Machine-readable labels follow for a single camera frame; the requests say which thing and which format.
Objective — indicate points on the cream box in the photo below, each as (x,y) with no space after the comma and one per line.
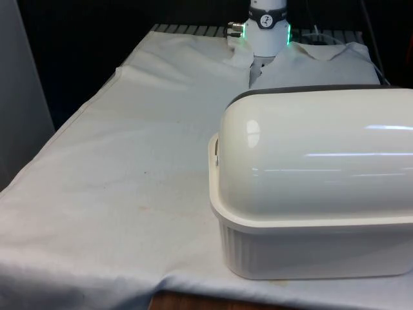
(290,252)

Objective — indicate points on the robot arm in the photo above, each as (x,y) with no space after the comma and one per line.
(266,38)

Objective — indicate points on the rounded box lid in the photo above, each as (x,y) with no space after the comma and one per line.
(306,155)

